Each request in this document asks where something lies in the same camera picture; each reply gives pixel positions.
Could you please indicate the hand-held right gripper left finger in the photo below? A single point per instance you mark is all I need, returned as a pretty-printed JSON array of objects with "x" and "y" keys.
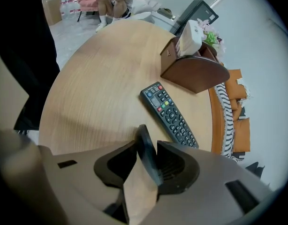
[{"x": 83, "y": 184}]

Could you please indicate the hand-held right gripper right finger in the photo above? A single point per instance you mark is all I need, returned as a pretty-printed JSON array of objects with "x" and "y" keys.
[{"x": 205, "y": 184}]

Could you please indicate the long black remote control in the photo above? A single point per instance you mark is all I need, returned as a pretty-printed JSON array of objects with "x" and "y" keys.
[{"x": 169, "y": 114}]

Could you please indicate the brown wooden organizer box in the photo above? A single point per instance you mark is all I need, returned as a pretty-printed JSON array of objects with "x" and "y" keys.
[{"x": 195, "y": 75}]

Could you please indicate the brown cardboard box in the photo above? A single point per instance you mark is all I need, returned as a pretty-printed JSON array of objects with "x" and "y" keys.
[{"x": 52, "y": 10}]

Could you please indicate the black white striped blanket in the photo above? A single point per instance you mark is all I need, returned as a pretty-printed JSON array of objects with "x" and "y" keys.
[{"x": 228, "y": 125}]

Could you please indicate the orange sofa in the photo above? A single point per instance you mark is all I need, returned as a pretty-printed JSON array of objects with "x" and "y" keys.
[{"x": 240, "y": 130}]

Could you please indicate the white clothes pile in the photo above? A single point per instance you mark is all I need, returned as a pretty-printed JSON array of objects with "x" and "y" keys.
[{"x": 243, "y": 88}]

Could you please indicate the person's black clothing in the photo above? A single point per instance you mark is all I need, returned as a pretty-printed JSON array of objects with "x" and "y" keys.
[{"x": 24, "y": 55}]

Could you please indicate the pink artificial flower pot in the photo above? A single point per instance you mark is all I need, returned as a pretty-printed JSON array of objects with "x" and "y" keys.
[{"x": 210, "y": 35}]

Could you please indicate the white low stand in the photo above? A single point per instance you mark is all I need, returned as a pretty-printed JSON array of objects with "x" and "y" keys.
[{"x": 164, "y": 20}]

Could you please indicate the black glass-front cabinet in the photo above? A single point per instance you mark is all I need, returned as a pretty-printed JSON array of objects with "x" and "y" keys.
[{"x": 195, "y": 10}]

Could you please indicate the olive green bag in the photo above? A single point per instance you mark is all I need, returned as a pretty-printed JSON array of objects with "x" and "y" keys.
[{"x": 165, "y": 11}]

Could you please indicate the pack of water bottles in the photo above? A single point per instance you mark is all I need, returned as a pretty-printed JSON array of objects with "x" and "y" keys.
[{"x": 69, "y": 6}]

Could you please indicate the grey white bean bag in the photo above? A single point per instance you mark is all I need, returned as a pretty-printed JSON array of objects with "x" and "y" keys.
[{"x": 144, "y": 8}]

